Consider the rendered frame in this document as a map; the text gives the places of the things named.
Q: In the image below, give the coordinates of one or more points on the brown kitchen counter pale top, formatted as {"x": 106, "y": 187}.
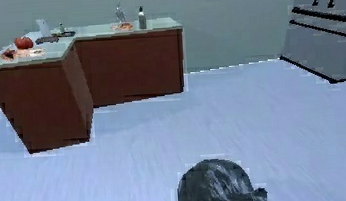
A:
{"x": 125, "y": 64}

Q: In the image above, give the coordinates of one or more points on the grey metal bottle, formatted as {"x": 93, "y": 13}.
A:
{"x": 142, "y": 19}

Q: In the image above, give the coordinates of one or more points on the orange round dish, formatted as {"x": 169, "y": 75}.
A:
{"x": 122, "y": 26}

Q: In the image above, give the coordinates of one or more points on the clear glass vessel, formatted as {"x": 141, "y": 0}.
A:
{"x": 120, "y": 14}

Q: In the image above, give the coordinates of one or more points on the dark flat pan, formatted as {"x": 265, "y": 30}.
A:
{"x": 66, "y": 34}

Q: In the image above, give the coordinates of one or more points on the small grey shaker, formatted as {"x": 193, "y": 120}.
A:
{"x": 62, "y": 28}

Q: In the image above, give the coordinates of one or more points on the black flat tray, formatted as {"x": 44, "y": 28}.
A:
{"x": 47, "y": 39}

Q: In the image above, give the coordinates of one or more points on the pale plate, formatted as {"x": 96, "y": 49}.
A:
{"x": 34, "y": 52}

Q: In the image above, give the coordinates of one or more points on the white upright paper roll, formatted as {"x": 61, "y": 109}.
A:
{"x": 44, "y": 28}

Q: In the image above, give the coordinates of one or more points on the grey fridge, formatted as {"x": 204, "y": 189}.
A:
{"x": 325, "y": 50}

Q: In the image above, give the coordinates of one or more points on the dark red round food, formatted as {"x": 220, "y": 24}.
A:
{"x": 8, "y": 54}

